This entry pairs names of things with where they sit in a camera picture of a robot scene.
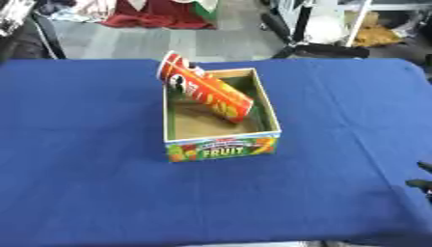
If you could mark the black office chair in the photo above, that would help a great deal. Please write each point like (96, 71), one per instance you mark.
(34, 35)

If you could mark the yellow bag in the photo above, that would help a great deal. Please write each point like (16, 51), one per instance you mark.
(375, 35)

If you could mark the open printed cardboard box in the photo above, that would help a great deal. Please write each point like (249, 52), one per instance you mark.
(209, 128)

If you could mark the white shelf frame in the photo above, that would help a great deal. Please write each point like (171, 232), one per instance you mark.
(360, 19)

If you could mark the black tripod stand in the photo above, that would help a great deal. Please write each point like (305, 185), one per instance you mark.
(306, 35)

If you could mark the red chip can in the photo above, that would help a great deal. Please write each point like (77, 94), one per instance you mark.
(212, 93)

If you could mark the red cloth pile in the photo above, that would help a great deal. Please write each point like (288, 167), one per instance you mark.
(160, 14)

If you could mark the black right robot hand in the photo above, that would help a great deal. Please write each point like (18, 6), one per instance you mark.
(423, 184)

